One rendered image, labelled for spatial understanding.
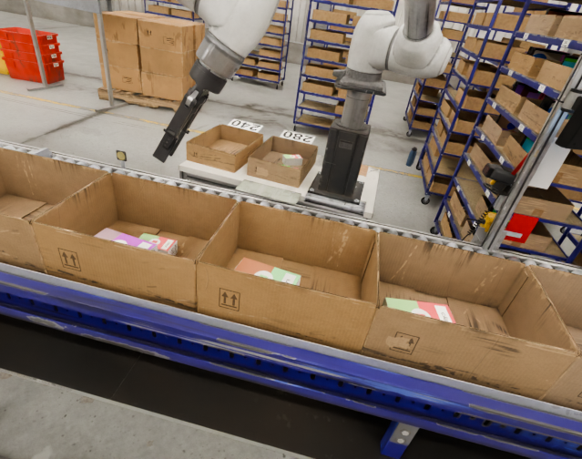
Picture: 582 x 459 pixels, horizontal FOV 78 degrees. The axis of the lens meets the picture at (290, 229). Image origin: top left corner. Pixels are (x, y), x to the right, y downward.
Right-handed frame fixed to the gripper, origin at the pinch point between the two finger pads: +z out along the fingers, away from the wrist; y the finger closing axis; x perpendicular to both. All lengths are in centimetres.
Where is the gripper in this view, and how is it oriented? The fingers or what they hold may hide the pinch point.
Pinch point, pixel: (168, 145)
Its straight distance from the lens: 91.0
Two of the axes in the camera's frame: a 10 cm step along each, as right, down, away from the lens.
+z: -5.9, 7.2, 3.6
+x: -8.1, -5.3, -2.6
